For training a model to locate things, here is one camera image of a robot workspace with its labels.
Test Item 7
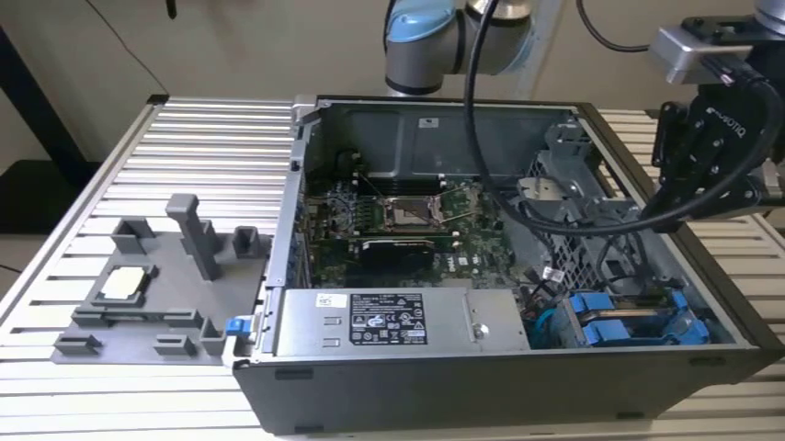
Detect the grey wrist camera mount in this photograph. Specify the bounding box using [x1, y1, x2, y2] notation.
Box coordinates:
[745, 160, 785, 215]

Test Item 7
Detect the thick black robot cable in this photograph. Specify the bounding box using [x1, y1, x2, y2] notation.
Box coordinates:
[462, 0, 774, 235]

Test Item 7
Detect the blue disk wire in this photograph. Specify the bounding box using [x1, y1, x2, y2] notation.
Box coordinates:
[526, 307, 557, 348]

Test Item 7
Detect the grey parts rack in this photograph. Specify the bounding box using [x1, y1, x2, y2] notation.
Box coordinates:
[52, 192, 277, 367]

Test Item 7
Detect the hard disk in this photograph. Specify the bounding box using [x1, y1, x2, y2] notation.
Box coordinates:
[566, 288, 713, 348]

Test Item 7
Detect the silver CPU chip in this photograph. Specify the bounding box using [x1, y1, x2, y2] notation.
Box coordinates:
[100, 266, 152, 300]

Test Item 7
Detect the black RAM slot bank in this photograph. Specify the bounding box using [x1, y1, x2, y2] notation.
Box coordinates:
[359, 176, 468, 195]

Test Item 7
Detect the green computer motherboard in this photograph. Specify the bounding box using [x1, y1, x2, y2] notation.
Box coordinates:
[303, 176, 540, 290]

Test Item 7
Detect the black wire with white tag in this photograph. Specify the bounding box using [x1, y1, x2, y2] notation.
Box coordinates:
[520, 264, 575, 304]

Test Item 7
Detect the CPU socket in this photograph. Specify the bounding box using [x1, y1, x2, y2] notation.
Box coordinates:
[376, 195, 446, 229]

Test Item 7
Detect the grey perforated disk bay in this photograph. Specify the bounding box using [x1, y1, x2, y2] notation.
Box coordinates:
[544, 229, 737, 350]

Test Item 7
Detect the black and grey PC case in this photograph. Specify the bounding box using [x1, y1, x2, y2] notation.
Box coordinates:
[229, 94, 785, 435]

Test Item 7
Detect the silver power supply unit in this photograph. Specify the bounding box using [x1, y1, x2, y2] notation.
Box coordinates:
[272, 288, 532, 357]

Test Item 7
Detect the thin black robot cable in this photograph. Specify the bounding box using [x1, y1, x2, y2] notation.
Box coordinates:
[574, 0, 653, 52]

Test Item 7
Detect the grey metal drive cage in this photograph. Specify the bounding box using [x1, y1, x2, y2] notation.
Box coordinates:
[514, 121, 651, 235]

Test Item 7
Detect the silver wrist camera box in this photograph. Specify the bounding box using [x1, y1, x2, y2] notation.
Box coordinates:
[647, 25, 755, 86]

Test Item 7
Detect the black graphics card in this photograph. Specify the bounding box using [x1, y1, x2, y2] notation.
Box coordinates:
[355, 236, 438, 277]

